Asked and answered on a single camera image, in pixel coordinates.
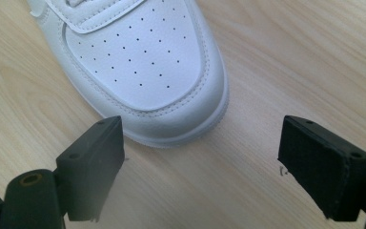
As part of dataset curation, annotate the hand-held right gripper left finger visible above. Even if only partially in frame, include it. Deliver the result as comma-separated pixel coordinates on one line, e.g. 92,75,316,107
55,115,126,223

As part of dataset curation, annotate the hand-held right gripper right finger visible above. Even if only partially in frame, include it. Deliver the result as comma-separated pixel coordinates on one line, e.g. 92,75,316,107
277,114,366,222

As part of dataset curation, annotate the white perforated sneaker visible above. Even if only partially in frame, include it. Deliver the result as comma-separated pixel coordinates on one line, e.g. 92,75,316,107
25,0,231,149

